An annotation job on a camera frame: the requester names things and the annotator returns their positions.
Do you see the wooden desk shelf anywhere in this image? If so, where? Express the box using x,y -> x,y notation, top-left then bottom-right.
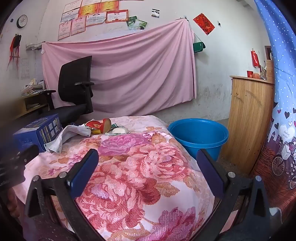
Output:
14,89 -> 55,118

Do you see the wooden cabinet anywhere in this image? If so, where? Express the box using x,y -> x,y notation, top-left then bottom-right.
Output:
221,75 -> 275,175

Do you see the black office chair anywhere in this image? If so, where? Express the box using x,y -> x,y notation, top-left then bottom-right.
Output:
39,56 -> 95,126

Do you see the red hanging ornament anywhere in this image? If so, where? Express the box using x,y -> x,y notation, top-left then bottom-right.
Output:
251,48 -> 260,67

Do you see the dark green photo print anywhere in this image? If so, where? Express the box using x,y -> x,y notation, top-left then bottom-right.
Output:
126,16 -> 138,29

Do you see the red diamond wall poster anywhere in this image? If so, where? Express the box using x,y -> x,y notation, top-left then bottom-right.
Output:
193,13 -> 215,36

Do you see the red cylindrical can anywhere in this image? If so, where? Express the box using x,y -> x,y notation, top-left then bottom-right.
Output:
85,118 -> 112,135

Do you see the pink floral blanket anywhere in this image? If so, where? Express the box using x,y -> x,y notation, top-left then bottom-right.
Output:
13,115 -> 215,241

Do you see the green plastic basket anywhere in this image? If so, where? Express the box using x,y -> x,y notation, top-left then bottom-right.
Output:
193,42 -> 206,54

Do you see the round wall clock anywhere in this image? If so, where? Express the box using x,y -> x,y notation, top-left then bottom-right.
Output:
17,14 -> 28,29

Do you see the pink sheet on wall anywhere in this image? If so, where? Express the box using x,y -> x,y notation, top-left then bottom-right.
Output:
41,18 -> 197,116

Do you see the light green photo print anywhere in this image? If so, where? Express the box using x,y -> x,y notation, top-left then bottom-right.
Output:
132,19 -> 148,31

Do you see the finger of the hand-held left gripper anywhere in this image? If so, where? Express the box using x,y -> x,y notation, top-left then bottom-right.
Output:
20,145 -> 39,164

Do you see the blue plastic bucket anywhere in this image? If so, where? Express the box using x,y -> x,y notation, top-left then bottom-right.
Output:
168,118 -> 229,163

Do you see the tan tall container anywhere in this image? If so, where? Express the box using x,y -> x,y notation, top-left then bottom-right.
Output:
266,60 -> 275,81

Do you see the wall calendar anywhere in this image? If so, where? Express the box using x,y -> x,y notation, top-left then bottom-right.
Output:
20,58 -> 30,79

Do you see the group of wall certificates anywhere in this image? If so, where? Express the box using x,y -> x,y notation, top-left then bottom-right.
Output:
57,0 -> 129,41

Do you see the stack of books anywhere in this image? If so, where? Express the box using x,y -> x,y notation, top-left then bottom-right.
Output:
21,78 -> 47,96

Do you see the white printed paper sheet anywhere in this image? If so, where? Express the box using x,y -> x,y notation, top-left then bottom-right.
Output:
44,124 -> 92,153

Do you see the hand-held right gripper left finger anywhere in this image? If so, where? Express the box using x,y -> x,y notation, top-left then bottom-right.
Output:
24,149 -> 102,241

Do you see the wire wall rack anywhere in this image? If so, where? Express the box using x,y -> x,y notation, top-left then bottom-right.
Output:
25,42 -> 44,52

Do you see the blue printed curtain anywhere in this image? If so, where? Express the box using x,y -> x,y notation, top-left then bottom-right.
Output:
248,0 -> 296,216

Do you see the person's left hand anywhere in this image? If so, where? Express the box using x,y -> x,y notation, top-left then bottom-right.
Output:
6,185 -> 23,219

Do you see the red tassel decoration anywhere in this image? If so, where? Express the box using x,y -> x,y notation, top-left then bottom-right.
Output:
7,34 -> 22,72

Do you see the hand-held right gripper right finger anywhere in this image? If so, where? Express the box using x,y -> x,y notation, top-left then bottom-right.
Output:
192,149 -> 270,241

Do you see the blue cardboard box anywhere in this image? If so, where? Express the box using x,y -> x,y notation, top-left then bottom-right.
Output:
13,113 -> 63,153

